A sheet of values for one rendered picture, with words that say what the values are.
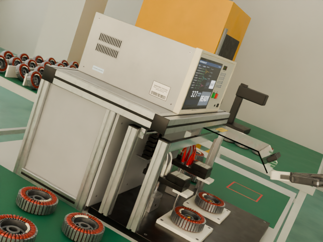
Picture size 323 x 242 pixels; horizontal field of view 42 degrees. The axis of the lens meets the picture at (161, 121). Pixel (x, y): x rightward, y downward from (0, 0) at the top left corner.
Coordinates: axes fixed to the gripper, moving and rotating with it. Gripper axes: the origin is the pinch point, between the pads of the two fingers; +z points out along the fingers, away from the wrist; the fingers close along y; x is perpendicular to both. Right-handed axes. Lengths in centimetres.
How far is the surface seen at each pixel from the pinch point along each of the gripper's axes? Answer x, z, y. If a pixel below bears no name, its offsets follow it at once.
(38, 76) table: 36, 156, 47
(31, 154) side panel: 7, 68, -50
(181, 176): 0.9, 25.9, -27.3
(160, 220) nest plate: -12.3, 29.8, -33.6
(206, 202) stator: -11.4, 24.4, -7.8
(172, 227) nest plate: -13.9, 25.6, -34.0
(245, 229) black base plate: -20.9, 11.3, -0.9
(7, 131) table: -7, 233, 94
